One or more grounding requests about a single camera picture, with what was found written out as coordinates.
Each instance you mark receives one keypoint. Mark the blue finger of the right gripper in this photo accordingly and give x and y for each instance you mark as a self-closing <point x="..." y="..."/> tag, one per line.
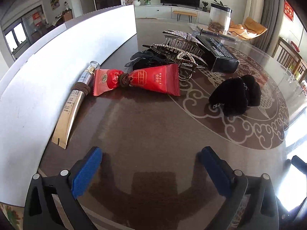
<point x="299" y="163"/>

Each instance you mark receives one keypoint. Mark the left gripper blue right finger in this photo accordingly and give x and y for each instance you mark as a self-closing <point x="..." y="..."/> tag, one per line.
<point x="232" y="184"/>

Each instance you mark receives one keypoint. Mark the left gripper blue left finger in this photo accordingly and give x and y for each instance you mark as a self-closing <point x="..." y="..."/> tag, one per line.
<point x="70" y="184"/>

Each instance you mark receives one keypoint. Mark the gold cosmetic tube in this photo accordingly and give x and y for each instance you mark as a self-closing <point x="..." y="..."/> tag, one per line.
<point x="79" y="91"/>

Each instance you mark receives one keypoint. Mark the black velvet scrunchie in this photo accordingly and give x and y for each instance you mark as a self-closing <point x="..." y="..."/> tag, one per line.
<point x="235" y="95"/>

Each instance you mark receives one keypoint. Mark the red snack packet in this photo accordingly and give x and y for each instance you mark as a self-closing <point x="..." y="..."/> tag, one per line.
<point x="163" y="79"/>

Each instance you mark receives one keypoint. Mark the black odor bar box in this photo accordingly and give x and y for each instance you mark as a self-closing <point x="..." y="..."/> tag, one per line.
<point x="217" y="56"/>

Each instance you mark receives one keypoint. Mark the gold pearl claw clip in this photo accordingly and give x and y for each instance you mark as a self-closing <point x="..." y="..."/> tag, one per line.
<point x="187" y="62"/>

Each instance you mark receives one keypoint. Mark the black feather hair clip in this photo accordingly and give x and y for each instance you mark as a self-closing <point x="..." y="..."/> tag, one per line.
<point x="147" y="58"/>

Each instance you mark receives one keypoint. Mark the rhinestone bow hair clip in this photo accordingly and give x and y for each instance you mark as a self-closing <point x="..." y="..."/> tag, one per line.
<point x="184" y="41"/>

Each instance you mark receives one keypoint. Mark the white storage box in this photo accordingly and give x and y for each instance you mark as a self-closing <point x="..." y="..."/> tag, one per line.
<point x="36" y="87"/>

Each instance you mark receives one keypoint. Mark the wooden dining chair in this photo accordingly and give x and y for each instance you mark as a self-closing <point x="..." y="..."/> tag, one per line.
<point x="288" y="57"/>

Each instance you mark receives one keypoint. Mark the orange lounge chair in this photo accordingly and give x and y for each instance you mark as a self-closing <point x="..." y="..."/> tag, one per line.
<point x="250" y="29"/>

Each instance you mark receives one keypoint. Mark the white tv cabinet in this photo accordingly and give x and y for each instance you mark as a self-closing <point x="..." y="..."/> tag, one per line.
<point x="172" y="12"/>

